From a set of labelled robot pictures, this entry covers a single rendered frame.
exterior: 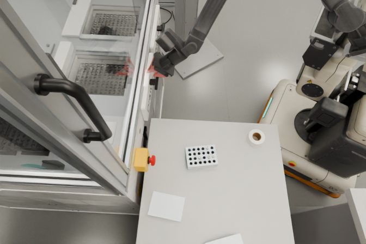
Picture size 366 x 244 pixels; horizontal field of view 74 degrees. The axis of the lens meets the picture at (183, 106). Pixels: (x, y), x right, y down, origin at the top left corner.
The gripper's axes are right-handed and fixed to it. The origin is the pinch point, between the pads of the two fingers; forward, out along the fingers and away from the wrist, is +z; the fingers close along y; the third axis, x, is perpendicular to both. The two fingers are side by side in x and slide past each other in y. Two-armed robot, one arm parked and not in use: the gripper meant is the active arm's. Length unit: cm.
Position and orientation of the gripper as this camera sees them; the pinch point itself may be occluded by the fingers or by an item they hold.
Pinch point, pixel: (151, 72)
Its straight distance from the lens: 106.3
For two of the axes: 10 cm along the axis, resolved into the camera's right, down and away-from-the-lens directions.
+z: -6.8, 3.0, 6.7
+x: -0.8, 8.7, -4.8
